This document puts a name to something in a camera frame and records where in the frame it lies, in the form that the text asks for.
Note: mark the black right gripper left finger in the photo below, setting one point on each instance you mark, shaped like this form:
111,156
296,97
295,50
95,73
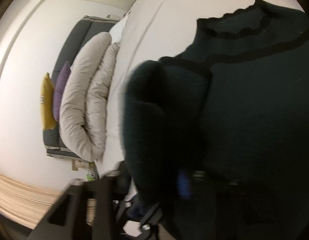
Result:
67,218

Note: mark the grey upholstered headboard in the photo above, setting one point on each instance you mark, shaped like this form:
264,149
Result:
82,32

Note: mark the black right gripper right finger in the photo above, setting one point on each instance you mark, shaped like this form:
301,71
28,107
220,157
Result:
184,186

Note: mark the dark green knit sweater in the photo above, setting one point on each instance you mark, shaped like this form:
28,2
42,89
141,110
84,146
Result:
231,112

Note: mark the white bed sheet mattress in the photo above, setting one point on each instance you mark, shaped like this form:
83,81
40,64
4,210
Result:
157,28

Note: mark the beige folded duvet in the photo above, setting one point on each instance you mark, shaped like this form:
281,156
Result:
83,113

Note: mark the yellow cushion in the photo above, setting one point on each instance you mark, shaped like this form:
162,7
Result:
46,103

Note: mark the white pillow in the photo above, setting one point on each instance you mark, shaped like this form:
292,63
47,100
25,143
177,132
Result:
117,30

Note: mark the purple cushion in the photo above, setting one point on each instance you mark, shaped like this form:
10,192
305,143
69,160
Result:
59,89

